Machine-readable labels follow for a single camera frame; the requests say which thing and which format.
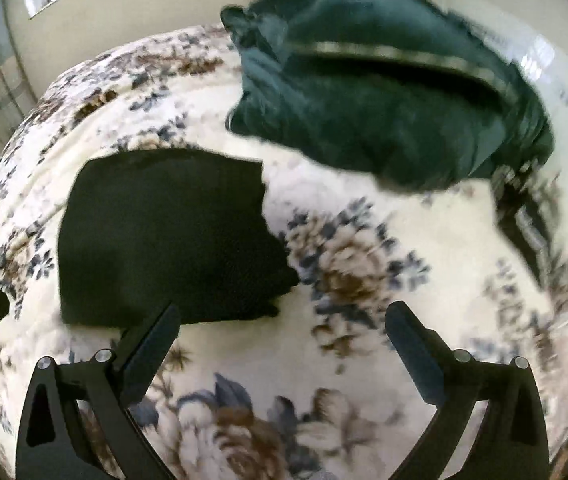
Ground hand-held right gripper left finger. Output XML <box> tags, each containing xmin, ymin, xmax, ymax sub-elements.
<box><xmin>15</xmin><ymin>301</ymin><xmax>182</xmax><ymax>480</ymax></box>

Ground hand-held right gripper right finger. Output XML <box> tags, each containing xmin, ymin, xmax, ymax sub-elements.
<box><xmin>385</xmin><ymin>301</ymin><xmax>550</xmax><ymax>480</ymax></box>

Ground black garment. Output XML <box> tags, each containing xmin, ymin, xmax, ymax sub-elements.
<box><xmin>56</xmin><ymin>147</ymin><xmax>299</xmax><ymax>328</ymax></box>

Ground dark green garment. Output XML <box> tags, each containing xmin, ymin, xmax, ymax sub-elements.
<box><xmin>220</xmin><ymin>0</ymin><xmax>557</xmax><ymax>193</ymax></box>

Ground floral blanket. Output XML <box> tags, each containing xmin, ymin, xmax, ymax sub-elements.
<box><xmin>0</xmin><ymin>22</ymin><xmax>568</xmax><ymax>480</ymax></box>

